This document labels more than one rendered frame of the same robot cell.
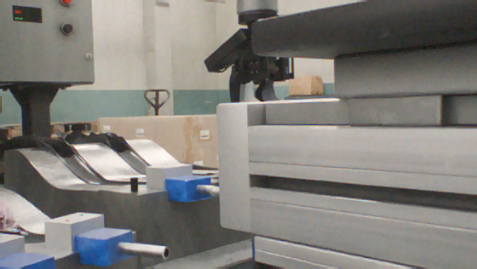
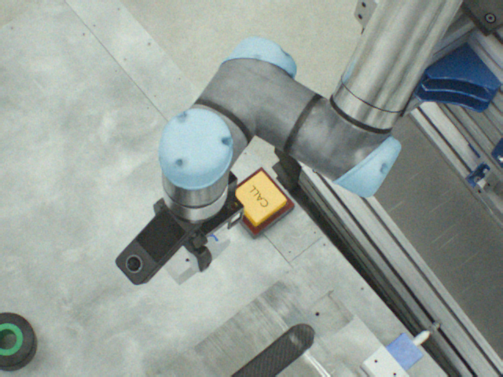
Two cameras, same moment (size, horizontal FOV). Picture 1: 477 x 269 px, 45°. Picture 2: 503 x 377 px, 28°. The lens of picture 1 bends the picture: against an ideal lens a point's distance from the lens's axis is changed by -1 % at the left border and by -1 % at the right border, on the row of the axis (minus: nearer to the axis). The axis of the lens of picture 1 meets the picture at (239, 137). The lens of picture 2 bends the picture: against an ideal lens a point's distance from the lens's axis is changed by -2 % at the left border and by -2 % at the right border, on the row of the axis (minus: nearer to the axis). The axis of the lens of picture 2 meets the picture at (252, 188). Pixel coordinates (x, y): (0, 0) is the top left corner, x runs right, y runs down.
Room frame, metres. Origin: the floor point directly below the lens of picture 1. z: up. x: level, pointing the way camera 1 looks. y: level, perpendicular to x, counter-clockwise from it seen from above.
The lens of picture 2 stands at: (0.98, 0.38, 2.28)
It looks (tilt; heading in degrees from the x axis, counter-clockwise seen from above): 69 degrees down; 268
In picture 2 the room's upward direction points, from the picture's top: 9 degrees clockwise
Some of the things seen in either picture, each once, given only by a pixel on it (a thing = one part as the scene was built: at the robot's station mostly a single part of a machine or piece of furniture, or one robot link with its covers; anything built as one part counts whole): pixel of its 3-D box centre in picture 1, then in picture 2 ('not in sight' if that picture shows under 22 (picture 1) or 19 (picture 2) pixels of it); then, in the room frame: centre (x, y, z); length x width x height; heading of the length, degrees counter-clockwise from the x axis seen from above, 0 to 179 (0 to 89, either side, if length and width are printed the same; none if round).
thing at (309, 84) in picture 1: (305, 85); not in sight; (8.30, -0.96, 1.26); 0.42 x 0.33 x 0.29; 46
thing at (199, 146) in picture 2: not in sight; (196, 156); (1.03, -0.04, 1.25); 0.09 x 0.08 x 0.11; 64
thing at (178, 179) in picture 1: (193, 188); (406, 349); (0.72, 0.06, 0.89); 0.13 x 0.05 x 0.05; 46
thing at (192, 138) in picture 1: (165, 166); not in sight; (5.24, 0.69, 0.47); 1.22 x 0.80 x 0.94; 50
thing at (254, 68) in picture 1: (261, 49); (199, 204); (1.02, -0.04, 1.09); 0.09 x 0.08 x 0.12; 46
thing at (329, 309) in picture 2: not in sight; (331, 314); (0.83, 0.02, 0.87); 0.05 x 0.05 x 0.04; 46
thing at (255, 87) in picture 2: not in sight; (258, 96); (0.97, -0.12, 1.25); 0.11 x 0.11 x 0.08; 64
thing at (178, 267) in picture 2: not in sight; (205, 238); (1.02, -0.05, 0.93); 0.13 x 0.05 x 0.05; 46
